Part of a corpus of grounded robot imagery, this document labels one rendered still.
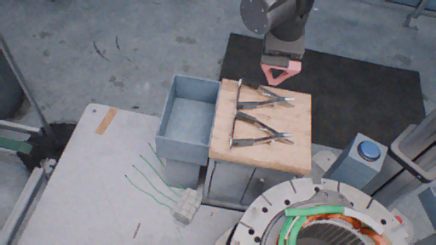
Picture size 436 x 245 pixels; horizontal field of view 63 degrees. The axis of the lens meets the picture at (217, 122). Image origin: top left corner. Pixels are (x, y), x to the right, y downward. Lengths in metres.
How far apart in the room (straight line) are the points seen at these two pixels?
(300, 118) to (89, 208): 0.55
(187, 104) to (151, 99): 1.26
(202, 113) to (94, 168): 0.34
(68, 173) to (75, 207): 0.10
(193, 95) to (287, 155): 0.27
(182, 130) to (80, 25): 1.84
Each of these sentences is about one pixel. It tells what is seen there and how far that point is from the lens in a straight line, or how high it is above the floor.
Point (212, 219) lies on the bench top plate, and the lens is 0.94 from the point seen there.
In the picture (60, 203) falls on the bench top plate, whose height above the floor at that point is 0.78.
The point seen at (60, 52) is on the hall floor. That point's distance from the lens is 2.42.
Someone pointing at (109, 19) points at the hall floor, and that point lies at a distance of 2.58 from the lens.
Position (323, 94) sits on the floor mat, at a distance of 2.30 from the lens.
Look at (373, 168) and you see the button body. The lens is 0.82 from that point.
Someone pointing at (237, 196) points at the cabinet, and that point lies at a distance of 0.89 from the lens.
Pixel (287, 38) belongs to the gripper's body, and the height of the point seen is 1.26.
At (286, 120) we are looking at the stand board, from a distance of 0.76.
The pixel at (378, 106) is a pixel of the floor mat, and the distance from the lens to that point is 2.41.
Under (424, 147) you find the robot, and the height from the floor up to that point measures 0.98.
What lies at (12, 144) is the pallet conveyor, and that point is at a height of 0.76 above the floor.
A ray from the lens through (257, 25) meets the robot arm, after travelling 0.53.
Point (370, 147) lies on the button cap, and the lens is 0.82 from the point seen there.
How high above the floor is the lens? 1.66
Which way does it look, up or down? 56 degrees down
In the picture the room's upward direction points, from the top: 11 degrees clockwise
